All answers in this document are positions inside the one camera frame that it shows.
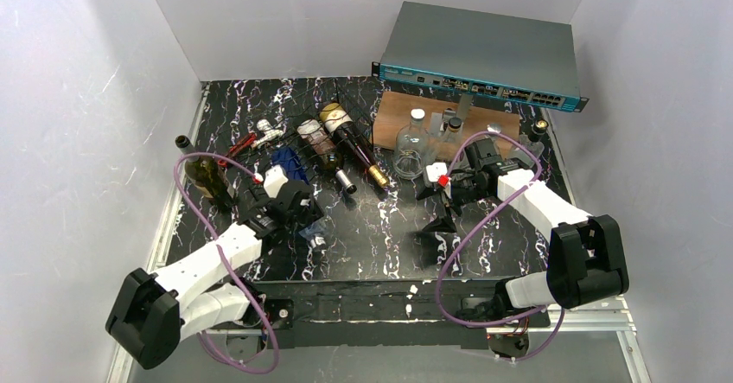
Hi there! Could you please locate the clear bottle gold label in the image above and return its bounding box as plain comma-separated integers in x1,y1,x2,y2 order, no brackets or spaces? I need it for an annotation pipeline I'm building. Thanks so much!
508,119,549,169

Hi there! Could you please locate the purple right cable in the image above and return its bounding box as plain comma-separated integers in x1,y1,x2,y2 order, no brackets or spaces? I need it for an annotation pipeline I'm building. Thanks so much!
435,131,567,364

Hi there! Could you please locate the dark bottle brown label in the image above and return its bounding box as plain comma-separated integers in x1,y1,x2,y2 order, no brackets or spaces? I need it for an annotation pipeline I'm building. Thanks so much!
184,156,237,212

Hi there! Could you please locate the wooden board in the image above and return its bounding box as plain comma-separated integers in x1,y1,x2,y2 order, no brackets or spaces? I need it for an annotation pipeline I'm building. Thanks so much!
373,91,520,158

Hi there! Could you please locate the teal network switch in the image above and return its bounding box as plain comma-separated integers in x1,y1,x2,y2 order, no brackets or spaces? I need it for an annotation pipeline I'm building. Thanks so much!
372,2,589,112

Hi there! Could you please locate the blue square glass bottle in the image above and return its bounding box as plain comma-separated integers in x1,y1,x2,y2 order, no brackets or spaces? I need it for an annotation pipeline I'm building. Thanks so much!
256,118,326,248

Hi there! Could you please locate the metal bracket with knob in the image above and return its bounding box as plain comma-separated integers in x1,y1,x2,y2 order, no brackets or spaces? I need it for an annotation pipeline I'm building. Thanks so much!
428,94,474,136

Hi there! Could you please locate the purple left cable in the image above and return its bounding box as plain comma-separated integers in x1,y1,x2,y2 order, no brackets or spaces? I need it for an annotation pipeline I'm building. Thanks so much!
173,152,282,376

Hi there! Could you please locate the clear bottle grey label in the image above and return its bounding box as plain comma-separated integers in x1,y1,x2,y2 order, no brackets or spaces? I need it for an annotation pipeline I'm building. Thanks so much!
393,108,429,180

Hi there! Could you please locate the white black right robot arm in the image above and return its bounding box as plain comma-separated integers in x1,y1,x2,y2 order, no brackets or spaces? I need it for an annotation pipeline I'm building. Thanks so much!
418,138,629,319

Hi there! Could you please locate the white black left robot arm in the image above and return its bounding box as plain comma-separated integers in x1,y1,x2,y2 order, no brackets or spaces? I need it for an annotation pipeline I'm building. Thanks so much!
105,180,323,370

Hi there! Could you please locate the red black wine rack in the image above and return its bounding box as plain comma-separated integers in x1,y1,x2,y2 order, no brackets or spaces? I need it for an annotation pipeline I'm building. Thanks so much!
226,132,258,159

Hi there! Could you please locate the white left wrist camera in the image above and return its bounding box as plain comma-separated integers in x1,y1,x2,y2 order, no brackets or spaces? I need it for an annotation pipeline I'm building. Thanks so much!
253,165,289,198

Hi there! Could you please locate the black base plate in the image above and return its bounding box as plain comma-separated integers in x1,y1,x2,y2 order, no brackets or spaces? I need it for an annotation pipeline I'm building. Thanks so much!
206,279,551,350

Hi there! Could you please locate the purple cable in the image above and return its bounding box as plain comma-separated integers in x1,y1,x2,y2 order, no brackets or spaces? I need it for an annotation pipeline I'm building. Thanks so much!
435,131,567,364
173,152,282,376

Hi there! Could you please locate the dark bottle gold foil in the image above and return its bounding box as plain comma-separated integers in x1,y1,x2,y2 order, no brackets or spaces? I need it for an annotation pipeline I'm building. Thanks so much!
318,102,390,188

